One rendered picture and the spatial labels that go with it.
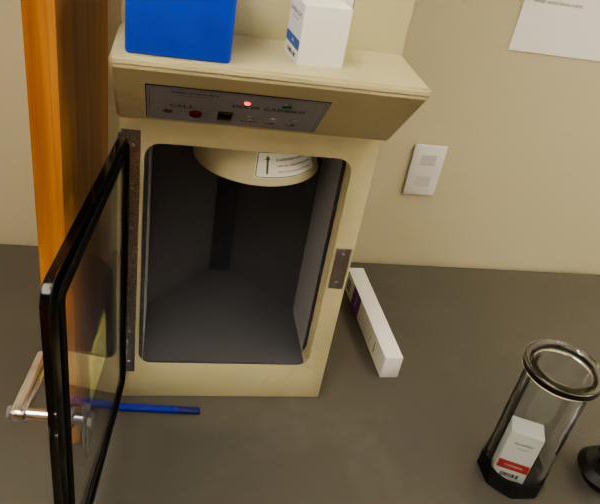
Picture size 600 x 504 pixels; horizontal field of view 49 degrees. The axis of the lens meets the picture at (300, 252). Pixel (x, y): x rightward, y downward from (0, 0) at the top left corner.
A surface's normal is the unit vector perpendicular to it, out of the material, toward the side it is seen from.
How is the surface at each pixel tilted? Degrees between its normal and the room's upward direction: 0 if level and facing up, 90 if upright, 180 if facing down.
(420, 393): 0
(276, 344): 0
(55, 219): 90
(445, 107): 90
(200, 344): 0
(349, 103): 135
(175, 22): 90
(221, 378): 90
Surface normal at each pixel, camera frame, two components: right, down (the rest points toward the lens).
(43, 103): 0.14, 0.56
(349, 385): 0.16, -0.82
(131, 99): -0.01, 0.98
